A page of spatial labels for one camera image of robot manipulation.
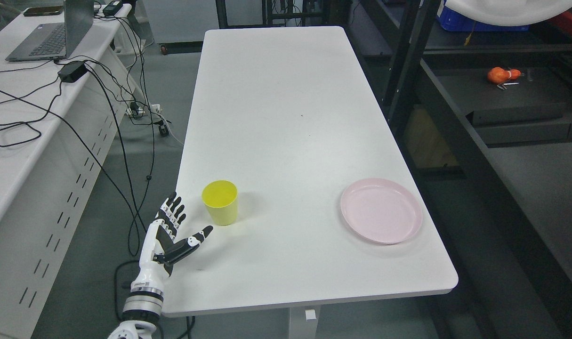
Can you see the white power strip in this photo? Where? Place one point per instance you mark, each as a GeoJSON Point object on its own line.
{"type": "Point", "coordinates": [134, 111]}

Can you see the white side desk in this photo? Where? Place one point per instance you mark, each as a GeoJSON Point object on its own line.
{"type": "Point", "coordinates": [54, 137]}

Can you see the black smartphone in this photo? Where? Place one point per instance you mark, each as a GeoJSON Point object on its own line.
{"type": "Point", "coordinates": [43, 11]}

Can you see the grey laptop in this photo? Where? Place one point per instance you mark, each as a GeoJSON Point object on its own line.
{"type": "Point", "coordinates": [57, 40]}

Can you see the white table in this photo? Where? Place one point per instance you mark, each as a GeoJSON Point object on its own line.
{"type": "Point", "coordinates": [288, 116]}

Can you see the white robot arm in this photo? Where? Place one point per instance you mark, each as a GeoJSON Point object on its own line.
{"type": "Point", "coordinates": [141, 312]}

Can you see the yellow plastic cup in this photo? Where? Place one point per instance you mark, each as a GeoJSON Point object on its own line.
{"type": "Point", "coordinates": [221, 201]}

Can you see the orange toy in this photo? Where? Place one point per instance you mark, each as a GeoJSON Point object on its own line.
{"type": "Point", "coordinates": [499, 75]}

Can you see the pink plastic plate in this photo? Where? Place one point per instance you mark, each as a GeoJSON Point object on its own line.
{"type": "Point", "coordinates": [381, 211]}

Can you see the blue plastic bin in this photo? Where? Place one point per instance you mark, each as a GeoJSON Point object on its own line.
{"type": "Point", "coordinates": [453, 21]}

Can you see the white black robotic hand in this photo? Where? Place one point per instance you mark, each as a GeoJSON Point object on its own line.
{"type": "Point", "coordinates": [161, 249]}

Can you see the black power adapter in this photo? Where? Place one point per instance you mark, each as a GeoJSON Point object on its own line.
{"type": "Point", "coordinates": [72, 71]}
{"type": "Point", "coordinates": [112, 8]}

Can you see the black metal shelf rack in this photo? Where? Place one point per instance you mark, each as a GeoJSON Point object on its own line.
{"type": "Point", "coordinates": [493, 161]}

